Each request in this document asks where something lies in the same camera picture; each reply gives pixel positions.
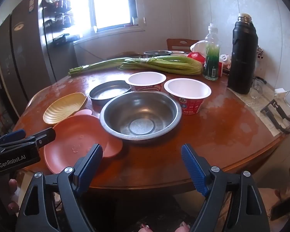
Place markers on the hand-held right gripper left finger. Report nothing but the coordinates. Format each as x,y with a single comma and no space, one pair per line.
90,166

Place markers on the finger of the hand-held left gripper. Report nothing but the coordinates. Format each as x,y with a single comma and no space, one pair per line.
47,134
13,135

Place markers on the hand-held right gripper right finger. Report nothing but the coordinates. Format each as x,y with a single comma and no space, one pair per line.
193,171

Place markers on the orange plastic plate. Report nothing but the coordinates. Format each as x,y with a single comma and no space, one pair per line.
72,140

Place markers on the yellow shell-shaped plate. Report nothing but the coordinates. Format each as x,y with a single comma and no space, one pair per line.
62,108

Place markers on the large steel bowl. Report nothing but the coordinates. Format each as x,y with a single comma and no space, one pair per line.
140,116

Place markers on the round steel plate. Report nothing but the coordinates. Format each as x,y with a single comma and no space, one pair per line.
106,93

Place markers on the white paper bowl red print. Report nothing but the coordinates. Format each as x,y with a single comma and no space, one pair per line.
146,79
186,89

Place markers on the person's left hand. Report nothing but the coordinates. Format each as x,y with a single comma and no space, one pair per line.
13,185

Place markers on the person's foot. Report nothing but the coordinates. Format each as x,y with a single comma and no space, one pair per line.
183,226

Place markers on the brown refrigerator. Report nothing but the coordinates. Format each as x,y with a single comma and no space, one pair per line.
26,53

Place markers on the thin celery bunch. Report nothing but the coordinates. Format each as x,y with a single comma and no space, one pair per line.
99,65

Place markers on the glass jar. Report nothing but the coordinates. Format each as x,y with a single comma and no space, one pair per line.
256,91

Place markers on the thick celery bunch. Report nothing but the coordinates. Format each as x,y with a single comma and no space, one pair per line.
164,65

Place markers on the clear bottle green label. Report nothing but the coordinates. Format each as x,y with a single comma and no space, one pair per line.
211,62

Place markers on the curved-back wooden chair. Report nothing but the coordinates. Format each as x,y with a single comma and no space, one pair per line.
127,53

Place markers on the red plastic bag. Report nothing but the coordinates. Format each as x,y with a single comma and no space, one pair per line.
198,56

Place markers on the white charger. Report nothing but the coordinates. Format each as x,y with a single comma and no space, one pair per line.
280,93

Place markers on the small white bottle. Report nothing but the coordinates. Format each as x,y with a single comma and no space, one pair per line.
224,58

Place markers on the black storage rack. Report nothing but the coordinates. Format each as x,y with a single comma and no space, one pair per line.
60,17

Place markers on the white ceramic bowl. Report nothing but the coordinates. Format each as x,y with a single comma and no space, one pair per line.
177,52

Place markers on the black thermos flask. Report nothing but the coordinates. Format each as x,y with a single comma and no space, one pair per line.
241,60

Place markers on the small steel bowl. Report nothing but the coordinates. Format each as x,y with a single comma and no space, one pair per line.
157,53

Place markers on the white plastic bag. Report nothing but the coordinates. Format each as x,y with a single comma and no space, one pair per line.
198,46

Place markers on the wooden chair with cutout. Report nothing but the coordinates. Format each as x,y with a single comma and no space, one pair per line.
178,43

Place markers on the red white dotted item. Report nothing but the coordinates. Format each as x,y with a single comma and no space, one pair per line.
259,52

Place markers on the small grey container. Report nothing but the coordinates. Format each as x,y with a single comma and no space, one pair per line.
135,20

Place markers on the window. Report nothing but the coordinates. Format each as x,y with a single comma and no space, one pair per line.
111,4

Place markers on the black metal bracket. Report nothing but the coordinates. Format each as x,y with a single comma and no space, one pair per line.
286,123

